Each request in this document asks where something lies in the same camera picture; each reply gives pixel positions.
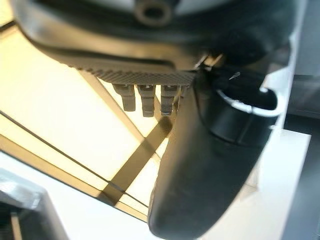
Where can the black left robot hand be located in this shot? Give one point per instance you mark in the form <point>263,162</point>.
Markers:
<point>200,155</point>

